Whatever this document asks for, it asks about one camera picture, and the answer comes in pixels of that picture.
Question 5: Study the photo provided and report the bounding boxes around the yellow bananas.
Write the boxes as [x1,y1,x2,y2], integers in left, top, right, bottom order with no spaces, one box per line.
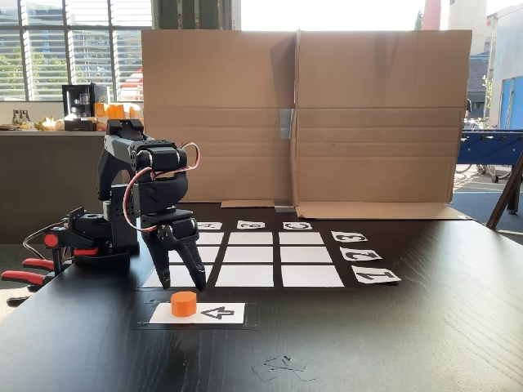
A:
[34,115,65,131]

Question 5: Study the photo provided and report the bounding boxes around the blue foosball table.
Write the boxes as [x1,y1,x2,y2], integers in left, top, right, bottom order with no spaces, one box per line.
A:
[456,128,523,184]

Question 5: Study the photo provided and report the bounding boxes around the red white servo cable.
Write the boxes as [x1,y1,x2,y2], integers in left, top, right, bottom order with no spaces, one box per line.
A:
[122,141,201,242]

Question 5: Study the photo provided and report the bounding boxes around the dark wooden easel leg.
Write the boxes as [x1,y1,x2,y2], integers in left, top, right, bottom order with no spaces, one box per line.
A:
[485,153,523,229]

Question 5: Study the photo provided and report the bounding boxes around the brown cardboard screen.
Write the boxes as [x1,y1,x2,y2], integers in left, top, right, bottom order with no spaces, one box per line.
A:
[141,27,475,221]

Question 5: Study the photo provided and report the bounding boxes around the black red clamp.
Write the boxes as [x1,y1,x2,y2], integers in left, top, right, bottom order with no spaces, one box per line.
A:
[22,231,101,275]
[1,269,48,307]

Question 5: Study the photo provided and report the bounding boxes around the grey counter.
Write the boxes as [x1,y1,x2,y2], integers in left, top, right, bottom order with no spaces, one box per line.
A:
[0,129,144,245]

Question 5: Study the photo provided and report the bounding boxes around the thin black base cable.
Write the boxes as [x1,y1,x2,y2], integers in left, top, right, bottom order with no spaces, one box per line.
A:
[23,222,69,256]

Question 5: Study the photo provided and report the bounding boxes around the white nine-square grid sheet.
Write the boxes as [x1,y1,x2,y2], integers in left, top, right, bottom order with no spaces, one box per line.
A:
[138,230,348,290]

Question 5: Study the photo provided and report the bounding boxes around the paper sheet number 2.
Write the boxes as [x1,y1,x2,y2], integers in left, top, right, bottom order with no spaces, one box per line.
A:
[339,246,384,261]

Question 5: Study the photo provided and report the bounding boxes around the round orange token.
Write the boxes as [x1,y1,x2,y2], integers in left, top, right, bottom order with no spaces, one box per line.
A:
[170,291,198,318]

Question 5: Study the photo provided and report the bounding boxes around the paper sheet number 1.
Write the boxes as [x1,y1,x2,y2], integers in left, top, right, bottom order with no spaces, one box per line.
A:
[351,265,403,284]

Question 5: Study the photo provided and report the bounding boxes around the long grey tape strip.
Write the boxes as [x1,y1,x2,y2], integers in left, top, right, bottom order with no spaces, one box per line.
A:
[279,108,295,140]

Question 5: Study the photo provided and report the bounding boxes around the white arrow paper sheet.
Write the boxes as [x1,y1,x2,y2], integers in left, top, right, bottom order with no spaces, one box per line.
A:
[149,301,246,326]

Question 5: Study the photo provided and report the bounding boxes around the clear tape scraps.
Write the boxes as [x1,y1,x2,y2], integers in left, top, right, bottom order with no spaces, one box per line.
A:
[251,354,320,384]

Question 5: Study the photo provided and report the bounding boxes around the black coffee machine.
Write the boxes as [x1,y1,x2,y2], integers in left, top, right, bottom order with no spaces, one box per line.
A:
[61,82,110,131]

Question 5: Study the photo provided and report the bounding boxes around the paper sheet number 3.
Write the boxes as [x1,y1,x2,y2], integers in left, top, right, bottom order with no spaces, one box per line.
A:
[330,230,369,243]

